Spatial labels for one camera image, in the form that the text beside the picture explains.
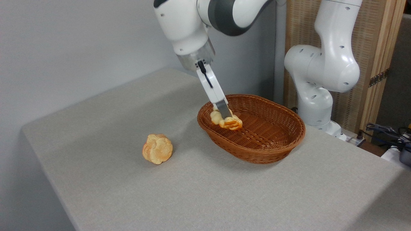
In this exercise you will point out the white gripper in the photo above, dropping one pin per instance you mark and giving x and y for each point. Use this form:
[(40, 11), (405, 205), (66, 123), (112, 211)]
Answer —
[(213, 88)]

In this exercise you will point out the long braided bread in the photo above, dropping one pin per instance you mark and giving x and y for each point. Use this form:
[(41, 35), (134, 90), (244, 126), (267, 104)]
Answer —
[(236, 123)]

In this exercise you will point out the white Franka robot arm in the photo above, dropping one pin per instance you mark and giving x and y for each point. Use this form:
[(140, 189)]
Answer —
[(324, 64)]

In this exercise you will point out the round golden bread roll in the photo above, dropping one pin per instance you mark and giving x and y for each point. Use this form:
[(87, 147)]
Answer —
[(157, 149)]

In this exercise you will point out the brown wicker basket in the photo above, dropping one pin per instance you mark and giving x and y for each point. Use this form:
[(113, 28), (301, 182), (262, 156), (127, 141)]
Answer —
[(276, 134)]

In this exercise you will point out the metal screen hinge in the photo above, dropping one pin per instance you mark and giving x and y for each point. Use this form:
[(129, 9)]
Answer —
[(379, 78)]

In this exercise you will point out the wooden woven folding screen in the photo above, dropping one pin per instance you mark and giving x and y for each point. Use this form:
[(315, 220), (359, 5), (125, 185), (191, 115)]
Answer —
[(369, 32)]

